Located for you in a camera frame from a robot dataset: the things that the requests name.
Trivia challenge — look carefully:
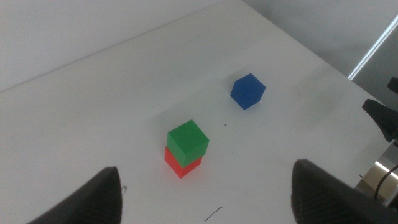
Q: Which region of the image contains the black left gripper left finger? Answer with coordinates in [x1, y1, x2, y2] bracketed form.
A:
[27, 166, 124, 224]

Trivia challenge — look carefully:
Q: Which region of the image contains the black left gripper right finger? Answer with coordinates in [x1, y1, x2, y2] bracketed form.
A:
[290, 159, 398, 224]

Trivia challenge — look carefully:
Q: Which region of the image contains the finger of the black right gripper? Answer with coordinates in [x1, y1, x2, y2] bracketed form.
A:
[387, 77, 398, 95]
[362, 98, 398, 144]

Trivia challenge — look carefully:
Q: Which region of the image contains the red cube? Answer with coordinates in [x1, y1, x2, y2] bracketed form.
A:
[164, 146, 203, 179]

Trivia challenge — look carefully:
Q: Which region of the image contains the green cube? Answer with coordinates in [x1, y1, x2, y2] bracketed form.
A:
[167, 119, 210, 168]

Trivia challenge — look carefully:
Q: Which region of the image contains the blue cube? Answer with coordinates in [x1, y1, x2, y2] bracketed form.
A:
[229, 73, 267, 111]

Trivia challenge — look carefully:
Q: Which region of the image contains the white wall strip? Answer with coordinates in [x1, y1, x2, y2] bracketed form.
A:
[347, 14, 398, 81]

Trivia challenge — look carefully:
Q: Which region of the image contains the thick black cable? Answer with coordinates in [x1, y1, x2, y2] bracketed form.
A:
[374, 163, 398, 202]

